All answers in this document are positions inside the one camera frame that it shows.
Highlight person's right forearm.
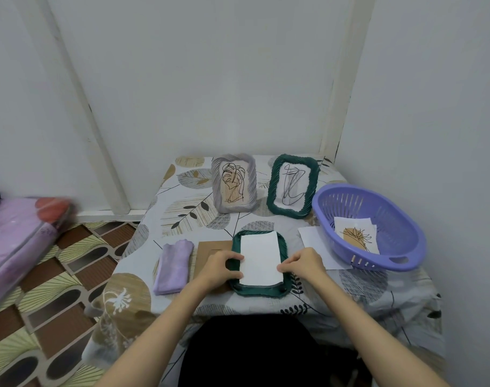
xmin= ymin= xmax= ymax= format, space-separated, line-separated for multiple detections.
xmin=305 ymin=271 xmax=451 ymax=387

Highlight brown cardboard frame backing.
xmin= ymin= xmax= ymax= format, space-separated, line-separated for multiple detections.
xmin=193 ymin=240 xmax=234 ymax=295

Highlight person's right hand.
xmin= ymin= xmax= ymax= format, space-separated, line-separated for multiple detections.
xmin=277 ymin=247 xmax=328 ymax=288

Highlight black trousers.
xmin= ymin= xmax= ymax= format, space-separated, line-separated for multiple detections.
xmin=178 ymin=314 xmax=371 ymax=387

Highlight leaf patterned tablecloth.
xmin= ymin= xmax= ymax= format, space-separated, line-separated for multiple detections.
xmin=82 ymin=155 xmax=447 ymax=371

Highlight purple mattress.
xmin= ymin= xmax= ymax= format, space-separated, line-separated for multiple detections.
xmin=0 ymin=196 xmax=75 ymax=315

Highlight purple plastic basket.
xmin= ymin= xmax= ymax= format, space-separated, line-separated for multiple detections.
xmin=311 ymin=183 xmax=427 ymax=273

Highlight white paper grey drawing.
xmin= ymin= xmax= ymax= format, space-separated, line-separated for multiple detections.
xmin=239 ymin=231 xmax=284 ymax=288

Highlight purple folded cloth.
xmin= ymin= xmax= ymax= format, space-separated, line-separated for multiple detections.
xmin=153 ymin=239 xmax=194 ymax=296

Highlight white paper brown plant drawing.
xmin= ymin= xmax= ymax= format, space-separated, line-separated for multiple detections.
xmin=334 ymin=216 xmax=381 ymax=255

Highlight white paper black line drawing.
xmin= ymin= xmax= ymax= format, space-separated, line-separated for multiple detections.
xmin=297 ymin=225 xmax=353 ymax=271

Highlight person's left hand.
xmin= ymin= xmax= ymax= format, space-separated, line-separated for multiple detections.
xmin=196 ymin=250 xmax=245 ymax=295

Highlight grey woven picture frame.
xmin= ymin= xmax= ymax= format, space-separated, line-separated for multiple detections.
xmin=210 ymin=153 xmax=258 ymax=214

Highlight person's left forearm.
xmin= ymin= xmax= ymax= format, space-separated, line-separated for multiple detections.
xmin=96 ymin=277 xmax=226 ymax=387

